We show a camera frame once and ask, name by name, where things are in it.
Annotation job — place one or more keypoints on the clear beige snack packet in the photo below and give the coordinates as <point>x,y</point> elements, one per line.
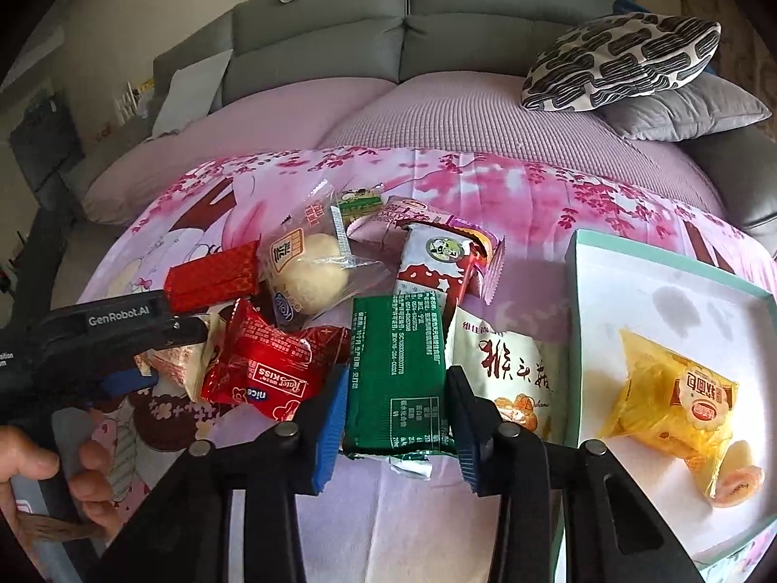
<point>182,367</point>

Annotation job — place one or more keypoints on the person's left hand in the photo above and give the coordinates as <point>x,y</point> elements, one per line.
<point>91,486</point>

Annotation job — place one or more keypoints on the grey sofa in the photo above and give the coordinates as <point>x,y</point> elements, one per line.
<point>315,24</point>

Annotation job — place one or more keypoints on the red foil box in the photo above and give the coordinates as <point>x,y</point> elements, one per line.
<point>212,279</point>

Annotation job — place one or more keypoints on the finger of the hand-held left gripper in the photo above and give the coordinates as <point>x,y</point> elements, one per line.
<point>124,384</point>
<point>188,331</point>

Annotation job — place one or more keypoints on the pink quilted sofa cover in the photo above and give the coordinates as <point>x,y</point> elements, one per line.
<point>485,115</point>

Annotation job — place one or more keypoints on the blue cloth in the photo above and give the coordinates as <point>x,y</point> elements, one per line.
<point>625,7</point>

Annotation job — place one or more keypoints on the pink snack packet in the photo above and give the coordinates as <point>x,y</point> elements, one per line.
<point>407,209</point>

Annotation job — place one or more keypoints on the green snack packet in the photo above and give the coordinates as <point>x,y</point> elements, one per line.
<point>394,376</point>

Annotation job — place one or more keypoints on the white flat board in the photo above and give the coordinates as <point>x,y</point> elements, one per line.
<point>188,97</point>

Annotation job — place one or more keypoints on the yellow snack packet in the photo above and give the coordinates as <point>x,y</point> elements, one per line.
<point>661,401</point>

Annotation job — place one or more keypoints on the white box with teal rim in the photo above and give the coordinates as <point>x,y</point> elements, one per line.
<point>637,297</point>

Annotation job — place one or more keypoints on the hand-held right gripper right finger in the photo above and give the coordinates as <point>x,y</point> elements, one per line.
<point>466,437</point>

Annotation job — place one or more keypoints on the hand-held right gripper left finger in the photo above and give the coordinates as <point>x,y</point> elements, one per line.
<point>329,431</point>

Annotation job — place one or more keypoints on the red snack packet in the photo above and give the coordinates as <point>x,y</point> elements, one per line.
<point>261,364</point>

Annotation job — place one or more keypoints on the small green packet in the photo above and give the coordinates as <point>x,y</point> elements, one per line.
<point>358,203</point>

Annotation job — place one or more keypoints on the black and white patterned pillow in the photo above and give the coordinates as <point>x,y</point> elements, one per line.
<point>619,61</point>

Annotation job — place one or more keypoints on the clear round pastry packet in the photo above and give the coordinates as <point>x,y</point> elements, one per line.
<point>315,279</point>

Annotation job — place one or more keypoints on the grey pillow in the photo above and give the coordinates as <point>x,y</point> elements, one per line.
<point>686,109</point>

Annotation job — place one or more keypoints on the white packet with orange print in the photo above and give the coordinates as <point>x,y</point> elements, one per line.
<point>516,364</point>

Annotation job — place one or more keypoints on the red and white biscuit packet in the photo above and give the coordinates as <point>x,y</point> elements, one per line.
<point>425,279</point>

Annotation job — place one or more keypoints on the dark side cabinet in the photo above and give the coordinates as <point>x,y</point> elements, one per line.
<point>45,139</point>

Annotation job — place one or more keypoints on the floral printed blanket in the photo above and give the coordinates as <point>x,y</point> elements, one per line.
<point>516,194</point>

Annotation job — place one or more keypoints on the small purple and orange packet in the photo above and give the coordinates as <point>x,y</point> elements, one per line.
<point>493,261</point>

